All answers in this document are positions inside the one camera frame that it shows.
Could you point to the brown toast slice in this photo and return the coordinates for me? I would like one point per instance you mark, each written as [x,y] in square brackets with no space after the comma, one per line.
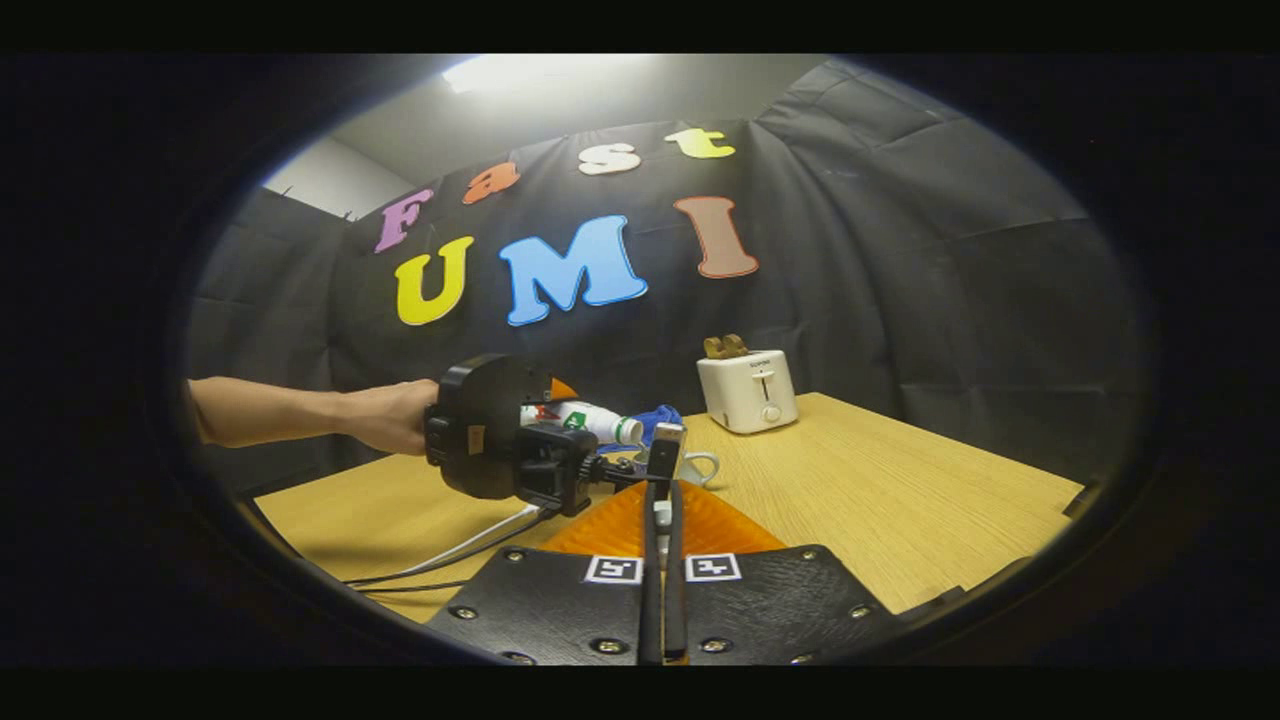
[716,347]
[737,345]

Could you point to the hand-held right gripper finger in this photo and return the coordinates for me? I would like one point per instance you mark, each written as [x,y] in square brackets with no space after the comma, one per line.
[675,600]
[650,600]

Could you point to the white blue-patterned teacup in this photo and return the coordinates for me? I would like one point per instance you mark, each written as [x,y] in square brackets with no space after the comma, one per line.
[688,465]

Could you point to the black backdrop cloth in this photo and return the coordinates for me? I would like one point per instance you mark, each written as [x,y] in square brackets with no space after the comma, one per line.
[950,300]

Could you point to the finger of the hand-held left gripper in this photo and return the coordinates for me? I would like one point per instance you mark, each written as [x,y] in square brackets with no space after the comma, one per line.
[666,450]
[562,390]

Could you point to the white toaster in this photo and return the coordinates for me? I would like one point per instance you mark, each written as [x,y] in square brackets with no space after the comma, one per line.
[745,395]

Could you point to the white plastic water bottle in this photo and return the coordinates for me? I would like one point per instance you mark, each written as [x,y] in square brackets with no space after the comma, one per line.
[600,420]

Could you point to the blue towel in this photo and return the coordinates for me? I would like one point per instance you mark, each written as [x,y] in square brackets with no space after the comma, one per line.
[660,415]

